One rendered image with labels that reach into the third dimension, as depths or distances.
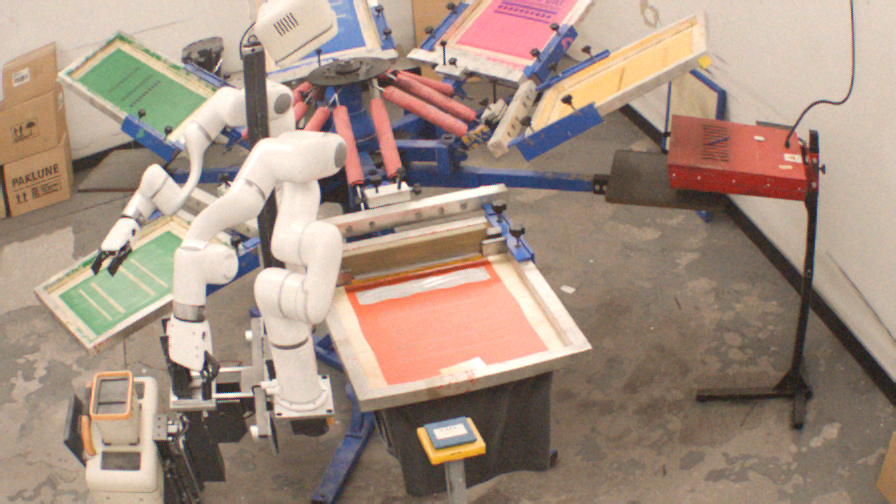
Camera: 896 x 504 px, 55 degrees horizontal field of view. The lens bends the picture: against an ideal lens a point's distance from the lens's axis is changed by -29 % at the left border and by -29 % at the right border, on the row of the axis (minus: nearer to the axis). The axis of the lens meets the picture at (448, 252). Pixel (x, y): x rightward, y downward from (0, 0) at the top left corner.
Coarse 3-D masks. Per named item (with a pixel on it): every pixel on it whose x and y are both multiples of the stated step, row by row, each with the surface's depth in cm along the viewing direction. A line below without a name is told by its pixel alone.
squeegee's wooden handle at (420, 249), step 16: (480, 224) 330; (400, 240) 325; (416, 240) 324; (432, 240) 325; (448, 240) 326; (464, 240) 328; (480, 240) 329; (352, 256) 321; (368, 256) 322; (384, 256) 323; (400, 256) 325; (416, 256) 326; (432, 256) 327; (448, 256) 329; (352, 272) 323; (368, 272) 324
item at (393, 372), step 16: (352, 288) 326; (368, 288) 325; (352, 304) 318; (368, 304) 317; (368, 320) 310; (368, 336) 303; (384, 336) 303; (384, 352) 296; (384, 368) 290; (400, 368) 289; (416, 368) 289; (432, 368) 288
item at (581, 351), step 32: (448, 224) 347; (512, 256) 328; (544, 288) 311; (352, 352) 290; (544, 352) 284; (576, 352) 282; (352, 384) 278; (416, 384) 276; (448, 384) 276; (480, 384) 278
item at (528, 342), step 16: (416, 272) 331; (432, 272) 330; (448, 272) 329; (448, 288) 322; (496, 288) 320; (496, 304) 313; (512, 304) 312; (512, 320) 305; (528, 336) 297; (464, 352) 294; (480, 352) 293; (496, 352) 292; (512, 352) 292; (528, 352) 291
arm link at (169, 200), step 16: (192, 128) 246; (192, 144) 246; (208, 144) 250; (192, 160) 249; (192, 176) 248; (160, 192) 244; (176, 192) 246; (192, 192) 250; (160, 208) 246; (176, 208) 246
